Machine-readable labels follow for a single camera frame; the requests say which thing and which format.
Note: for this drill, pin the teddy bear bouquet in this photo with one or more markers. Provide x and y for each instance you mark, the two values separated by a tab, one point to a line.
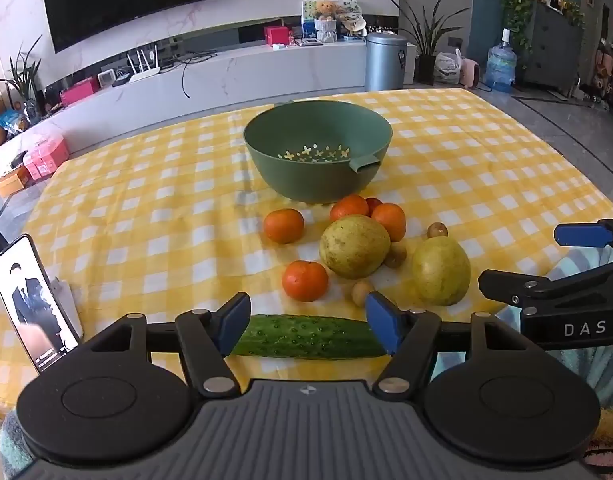
327	22

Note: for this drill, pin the blue water jug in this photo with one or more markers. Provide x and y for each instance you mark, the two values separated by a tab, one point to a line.
501	67

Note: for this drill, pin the green cucumber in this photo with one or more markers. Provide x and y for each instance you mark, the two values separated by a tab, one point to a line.
306	335

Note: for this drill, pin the orange cardboard box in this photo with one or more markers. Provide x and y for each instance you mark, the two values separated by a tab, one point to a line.
11	182

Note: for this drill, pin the white wifi router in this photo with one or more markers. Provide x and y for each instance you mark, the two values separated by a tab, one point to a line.
144	74

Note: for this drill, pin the colourful picture board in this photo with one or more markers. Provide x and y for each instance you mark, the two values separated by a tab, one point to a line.
349	15

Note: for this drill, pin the pink storage box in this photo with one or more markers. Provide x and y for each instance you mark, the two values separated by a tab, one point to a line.
46	157

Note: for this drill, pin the small brown longan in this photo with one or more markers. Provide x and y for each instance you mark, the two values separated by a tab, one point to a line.
437	230
362	292
395	255

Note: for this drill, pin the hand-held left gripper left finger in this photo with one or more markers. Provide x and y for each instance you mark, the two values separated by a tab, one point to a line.
232	322

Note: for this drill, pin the white plastic bag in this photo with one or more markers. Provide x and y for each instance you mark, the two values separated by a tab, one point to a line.
447	69

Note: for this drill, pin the leafy plant in glass vase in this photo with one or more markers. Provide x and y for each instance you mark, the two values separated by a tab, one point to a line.
24	80

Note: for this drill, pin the orange tangerine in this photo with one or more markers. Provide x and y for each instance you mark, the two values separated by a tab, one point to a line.
390	221
305	281
284	226
350	207

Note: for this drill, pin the small pink appliance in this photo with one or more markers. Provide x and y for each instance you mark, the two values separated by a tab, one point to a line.
471	74

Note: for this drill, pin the dark grey drawer cabinet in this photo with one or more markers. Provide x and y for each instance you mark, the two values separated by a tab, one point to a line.
553	50

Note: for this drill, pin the red gift box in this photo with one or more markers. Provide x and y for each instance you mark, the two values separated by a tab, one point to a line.
278	36

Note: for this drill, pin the small black box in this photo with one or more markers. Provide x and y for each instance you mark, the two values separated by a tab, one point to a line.
122	80

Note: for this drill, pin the white marble tv console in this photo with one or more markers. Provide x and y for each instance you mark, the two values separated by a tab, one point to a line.
261	70

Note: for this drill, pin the blue snack bag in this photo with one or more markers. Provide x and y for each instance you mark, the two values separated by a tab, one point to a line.
12	121

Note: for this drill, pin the tall leafy potted plant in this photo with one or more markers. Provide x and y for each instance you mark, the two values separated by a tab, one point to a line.
427	67

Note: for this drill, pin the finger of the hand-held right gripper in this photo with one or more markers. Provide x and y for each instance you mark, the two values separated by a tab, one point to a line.
578	235
536	292

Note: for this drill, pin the red cherry tomato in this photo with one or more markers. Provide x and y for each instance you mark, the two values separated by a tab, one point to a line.
374	204

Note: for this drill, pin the yellow checkered tablecloth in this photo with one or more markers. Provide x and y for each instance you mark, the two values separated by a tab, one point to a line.
161	220

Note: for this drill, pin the yellow-green pear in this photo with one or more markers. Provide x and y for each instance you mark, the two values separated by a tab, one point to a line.
355	246
441	271

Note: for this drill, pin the green colander bowl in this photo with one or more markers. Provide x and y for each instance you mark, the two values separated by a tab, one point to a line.
306	180

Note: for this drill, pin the flat pink box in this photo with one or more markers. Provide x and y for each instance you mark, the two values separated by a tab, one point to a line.
80	91

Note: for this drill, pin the smartphone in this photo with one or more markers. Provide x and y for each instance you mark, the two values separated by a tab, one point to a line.
34	300

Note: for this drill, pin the grey pedal trash can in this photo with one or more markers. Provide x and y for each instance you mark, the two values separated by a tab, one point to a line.
385	62

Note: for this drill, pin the small white desk clock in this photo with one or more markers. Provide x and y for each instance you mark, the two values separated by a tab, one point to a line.
106	79

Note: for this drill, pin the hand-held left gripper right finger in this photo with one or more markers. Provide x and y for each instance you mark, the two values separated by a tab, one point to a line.
384	324

